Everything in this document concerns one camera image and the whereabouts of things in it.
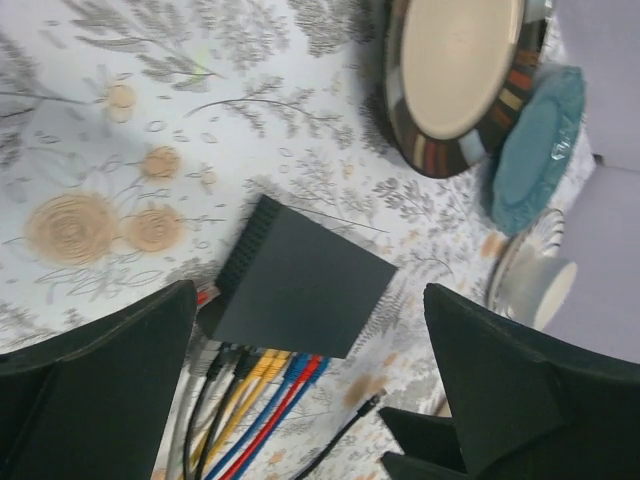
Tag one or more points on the black network switch box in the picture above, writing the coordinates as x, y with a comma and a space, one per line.
291, 284

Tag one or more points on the teal scalloped plate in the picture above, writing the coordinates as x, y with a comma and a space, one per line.
538, 150

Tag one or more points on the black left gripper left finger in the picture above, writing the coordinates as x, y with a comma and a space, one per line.
93, 402

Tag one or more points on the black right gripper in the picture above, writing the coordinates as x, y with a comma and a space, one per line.
429, 444

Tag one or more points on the striped white plate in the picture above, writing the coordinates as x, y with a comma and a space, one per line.
542, 238

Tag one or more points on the brown rimmed beige plate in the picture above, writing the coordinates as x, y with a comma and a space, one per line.
457, 75

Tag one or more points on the floral tablecloth mat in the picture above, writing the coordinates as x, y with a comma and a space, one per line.
136, 137

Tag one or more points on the white bowl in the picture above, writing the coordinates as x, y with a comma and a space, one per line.
541, 287

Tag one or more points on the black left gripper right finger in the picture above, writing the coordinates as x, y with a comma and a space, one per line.
526, 405

